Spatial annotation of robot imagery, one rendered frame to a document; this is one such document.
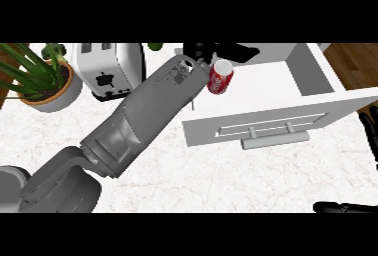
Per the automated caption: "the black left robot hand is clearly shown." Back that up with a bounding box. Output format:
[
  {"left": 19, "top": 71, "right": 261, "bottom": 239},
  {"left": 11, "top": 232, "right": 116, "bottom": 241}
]
[{"left": 182, "top": 43, "right": 261, "bottom": 68}]

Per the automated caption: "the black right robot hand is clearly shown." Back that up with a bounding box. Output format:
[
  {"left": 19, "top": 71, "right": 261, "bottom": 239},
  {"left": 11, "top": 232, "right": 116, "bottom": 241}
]
[{"left": 312, "top": 105, "right": 378, "bottom": 214}]

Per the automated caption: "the red can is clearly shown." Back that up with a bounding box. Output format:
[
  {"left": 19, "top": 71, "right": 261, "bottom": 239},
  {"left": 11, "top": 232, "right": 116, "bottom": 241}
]
[{"left": 206, "top": 59, "right": 236, "bottom": 96}]

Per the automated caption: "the white open drawer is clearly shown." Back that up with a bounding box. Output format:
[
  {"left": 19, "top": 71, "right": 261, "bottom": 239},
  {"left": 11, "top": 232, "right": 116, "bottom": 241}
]
[{"left": 174, "top": 43, "right": 348, "bottom": 123}]

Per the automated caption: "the white toaster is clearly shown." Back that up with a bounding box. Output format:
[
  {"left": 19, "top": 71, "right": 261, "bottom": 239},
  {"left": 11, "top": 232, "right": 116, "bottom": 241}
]
[{"left": 72, "top": 43, "right": 147, "bottom": 102}]

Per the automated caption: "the green plant in white pot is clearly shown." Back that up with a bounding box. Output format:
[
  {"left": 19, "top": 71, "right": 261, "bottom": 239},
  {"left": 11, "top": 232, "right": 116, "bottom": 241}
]
[{"left": 0, "top": 43, "right": 83, "bottom": 114}]

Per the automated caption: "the white drawer front with handle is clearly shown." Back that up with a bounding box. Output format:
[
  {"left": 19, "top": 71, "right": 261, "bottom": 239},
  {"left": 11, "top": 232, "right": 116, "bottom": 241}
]
[{"left": 179, "top": 87, "right": 378, "bottom": 151}]

